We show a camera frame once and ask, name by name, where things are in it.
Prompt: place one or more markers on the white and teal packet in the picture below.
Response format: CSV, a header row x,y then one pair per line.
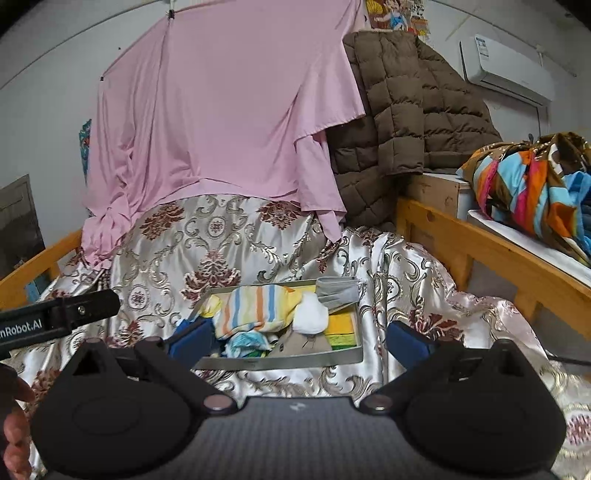
x,y
247,344

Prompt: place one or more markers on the white board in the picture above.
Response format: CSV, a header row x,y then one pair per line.
x,y
517,235

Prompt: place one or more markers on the brown puffer jacket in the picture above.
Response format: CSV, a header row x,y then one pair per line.
x,y
392,115

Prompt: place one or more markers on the pink cloth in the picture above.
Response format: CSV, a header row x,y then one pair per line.
x,y
221,115

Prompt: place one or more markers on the grey wall panel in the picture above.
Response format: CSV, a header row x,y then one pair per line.
x,y
21,226

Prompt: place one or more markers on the cartoon wall poster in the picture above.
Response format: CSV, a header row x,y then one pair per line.
x,y
397,16

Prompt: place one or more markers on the teal wall poster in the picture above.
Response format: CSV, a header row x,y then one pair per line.
x,y
85,152

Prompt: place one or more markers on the white air conditioner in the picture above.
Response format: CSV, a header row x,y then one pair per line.
x,y
508,69

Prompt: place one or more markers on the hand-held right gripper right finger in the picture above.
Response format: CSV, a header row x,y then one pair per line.
x,y
408,341

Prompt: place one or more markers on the striped sock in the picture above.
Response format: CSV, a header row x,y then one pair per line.
x,y
254,309

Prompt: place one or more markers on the wooden box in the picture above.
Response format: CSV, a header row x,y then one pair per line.
x,y
438,196

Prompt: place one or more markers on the grey face mask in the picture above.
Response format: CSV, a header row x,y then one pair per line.
x,y
339,293

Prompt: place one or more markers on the colourful patterned cloth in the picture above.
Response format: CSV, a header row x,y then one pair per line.
x,y
521,184

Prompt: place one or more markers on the floral satin blanket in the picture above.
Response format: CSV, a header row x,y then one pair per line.
x,y
415,295

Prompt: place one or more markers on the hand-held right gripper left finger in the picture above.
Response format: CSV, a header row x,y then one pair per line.
x,y
189,339

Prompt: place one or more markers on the person's left hand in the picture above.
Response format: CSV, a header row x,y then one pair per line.
x,y
18,434

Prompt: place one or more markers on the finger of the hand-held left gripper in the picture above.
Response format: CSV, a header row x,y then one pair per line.
x,y
87,307

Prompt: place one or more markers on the metal tray with cartoon picture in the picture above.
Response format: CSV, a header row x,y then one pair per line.
x,y
277,361

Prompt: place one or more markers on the blue garment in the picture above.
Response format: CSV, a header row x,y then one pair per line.
x,y
582,194

